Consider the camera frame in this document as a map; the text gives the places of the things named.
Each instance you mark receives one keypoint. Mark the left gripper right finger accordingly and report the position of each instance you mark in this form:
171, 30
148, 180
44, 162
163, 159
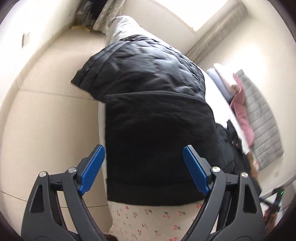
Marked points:
231, 209

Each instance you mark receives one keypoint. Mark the black quilted puffer jacket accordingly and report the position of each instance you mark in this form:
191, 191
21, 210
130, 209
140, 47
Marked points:
139, 63

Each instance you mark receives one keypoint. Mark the brown garment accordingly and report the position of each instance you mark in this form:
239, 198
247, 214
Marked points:
253, 166

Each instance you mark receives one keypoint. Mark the cherry print bed sheet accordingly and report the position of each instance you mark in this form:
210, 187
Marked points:
140, 222

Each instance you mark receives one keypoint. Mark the black long coat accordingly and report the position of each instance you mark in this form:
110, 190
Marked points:
145, 134

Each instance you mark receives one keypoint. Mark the grey curtain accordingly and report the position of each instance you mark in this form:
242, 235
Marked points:
225, 21

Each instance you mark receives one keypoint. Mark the grey padded headboard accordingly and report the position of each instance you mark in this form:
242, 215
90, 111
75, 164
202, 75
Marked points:
267, 145

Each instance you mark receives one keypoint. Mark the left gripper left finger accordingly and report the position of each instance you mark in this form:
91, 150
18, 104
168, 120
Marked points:
43, 218

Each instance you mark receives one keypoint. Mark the folded white blue blankets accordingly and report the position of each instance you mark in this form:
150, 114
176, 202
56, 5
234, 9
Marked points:
224, 80

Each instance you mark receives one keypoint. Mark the pink velvet pillow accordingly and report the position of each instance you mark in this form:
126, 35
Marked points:
238, 106

